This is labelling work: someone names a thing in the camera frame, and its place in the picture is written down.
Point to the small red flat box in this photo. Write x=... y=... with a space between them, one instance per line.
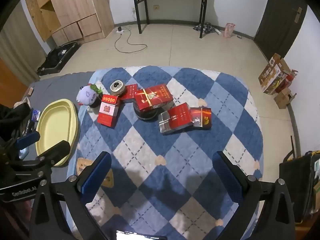
x=129 y=94

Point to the wooden cabinet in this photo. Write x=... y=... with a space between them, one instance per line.
x=65 y=21

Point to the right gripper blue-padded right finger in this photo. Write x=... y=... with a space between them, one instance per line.
x=242 y=190

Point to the black open case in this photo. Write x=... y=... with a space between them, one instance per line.
x=57 y=58

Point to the red silver cigarette carton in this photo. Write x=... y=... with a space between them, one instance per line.
x=174 y=119

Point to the black round container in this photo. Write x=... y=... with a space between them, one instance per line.
x=144 y=115

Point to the printed cardboard box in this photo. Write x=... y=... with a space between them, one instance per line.
x=273 y=74

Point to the dark brown door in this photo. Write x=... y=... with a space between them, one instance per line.
x=280 y=26

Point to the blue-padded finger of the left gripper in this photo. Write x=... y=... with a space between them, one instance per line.
x=27 y=140
x=57 y=155

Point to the small brown cardboard box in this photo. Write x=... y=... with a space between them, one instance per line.
x=284 y=98

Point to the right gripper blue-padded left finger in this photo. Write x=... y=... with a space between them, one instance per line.
x=82 y=190

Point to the red white cigarette pack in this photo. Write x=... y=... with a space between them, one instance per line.
x=108 y=110

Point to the purple plush toy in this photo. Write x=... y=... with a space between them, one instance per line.
x=89 y=95

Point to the black bag right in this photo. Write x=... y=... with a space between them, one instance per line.
x=300 y=177

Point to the red fire extinguisher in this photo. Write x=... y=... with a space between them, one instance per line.
x=286 y=83

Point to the large red cigarette carton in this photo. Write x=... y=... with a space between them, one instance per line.
x=152 y=97

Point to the pink bag on floor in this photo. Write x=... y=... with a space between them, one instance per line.
x=229 y=28

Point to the yellow oval plastic tray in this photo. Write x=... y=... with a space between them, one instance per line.
x=58 y=121

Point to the blue white checkered quilt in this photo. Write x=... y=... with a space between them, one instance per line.
x=165 y=184

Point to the dark clothes pile floor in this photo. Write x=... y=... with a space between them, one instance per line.
x=208 y=28

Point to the blue tissue pack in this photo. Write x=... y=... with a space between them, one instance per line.
x=35 y=115

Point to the grey bed sheet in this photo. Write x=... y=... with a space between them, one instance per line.
x=49 y=90

